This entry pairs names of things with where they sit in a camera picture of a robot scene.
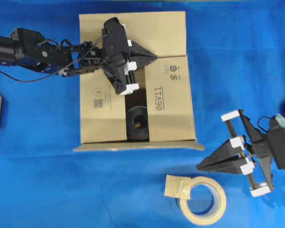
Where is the blue table cloth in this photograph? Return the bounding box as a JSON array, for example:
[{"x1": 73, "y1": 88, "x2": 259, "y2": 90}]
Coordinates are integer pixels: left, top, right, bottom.
[{"x1": 0, "y1": 0, "x2": 285, "y2": 228}]

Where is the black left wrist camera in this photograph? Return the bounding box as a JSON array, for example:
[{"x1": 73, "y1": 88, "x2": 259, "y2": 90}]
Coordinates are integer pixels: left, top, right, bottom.
[{"x1": 103, "y1": 17, "x2": 129, "y2": 56}]

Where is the black cylinder inside box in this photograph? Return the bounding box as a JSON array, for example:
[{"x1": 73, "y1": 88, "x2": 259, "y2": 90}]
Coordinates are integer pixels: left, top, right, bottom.
[{"x1": 126, "y1": 105, "x2": 149, "y2": 142}]

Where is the beige packing tape roll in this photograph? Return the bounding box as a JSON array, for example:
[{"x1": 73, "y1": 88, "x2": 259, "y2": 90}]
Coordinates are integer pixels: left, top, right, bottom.
[{"x1": 164, "y1": 175, "x2": 227, "y2": 226}]

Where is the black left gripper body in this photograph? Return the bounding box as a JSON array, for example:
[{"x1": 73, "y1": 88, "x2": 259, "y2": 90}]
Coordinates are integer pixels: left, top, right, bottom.
[{"x1": 101, "y1": 39, "x2": 139, "y2": 95}]

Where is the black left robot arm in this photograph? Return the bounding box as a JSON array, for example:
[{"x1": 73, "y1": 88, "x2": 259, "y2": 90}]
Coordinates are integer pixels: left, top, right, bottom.
[{"x1": 0, "y1": 25, "x2": 157, "y2": 95}]

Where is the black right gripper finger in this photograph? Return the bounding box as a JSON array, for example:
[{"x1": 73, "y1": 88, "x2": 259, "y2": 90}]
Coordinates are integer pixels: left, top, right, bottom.
[
  {"x1": 198, "y1": 156, "x2": 255, "y2": 175},
  {"x1": 210, "y1": 137, "x2": 244, "y2": 158}
]

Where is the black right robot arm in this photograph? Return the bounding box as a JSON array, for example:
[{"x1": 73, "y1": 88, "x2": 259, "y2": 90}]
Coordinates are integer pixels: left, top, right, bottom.
[{"x1": 196, "y1": 109, "x2": 285, "y2": 197}]

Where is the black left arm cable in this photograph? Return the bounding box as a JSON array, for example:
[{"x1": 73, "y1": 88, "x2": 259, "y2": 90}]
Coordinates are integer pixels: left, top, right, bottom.
[{"x1": 0, "y1": 33, "x2": 110, "y2": 83}]

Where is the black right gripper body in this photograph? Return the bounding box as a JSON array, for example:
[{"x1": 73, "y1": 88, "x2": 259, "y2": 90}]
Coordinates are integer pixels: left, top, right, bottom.
[{"x1": 221, "y1": 109, "x2": 274, "y2": 197}]

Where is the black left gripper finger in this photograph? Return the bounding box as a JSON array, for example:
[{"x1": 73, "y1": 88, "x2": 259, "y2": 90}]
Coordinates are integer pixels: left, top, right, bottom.
[
  {"x1": 132, "y1": 57, "x2": 157, "y2": 71},
  {"x1": 129, "y1": 41, "x2": 158, "y2": 62}
]

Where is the brown cardboard box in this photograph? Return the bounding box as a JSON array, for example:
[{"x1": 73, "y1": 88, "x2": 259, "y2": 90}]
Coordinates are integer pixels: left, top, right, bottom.
[{"x1": 76, "y1": 11, "x2": 204, "y2": 152}]

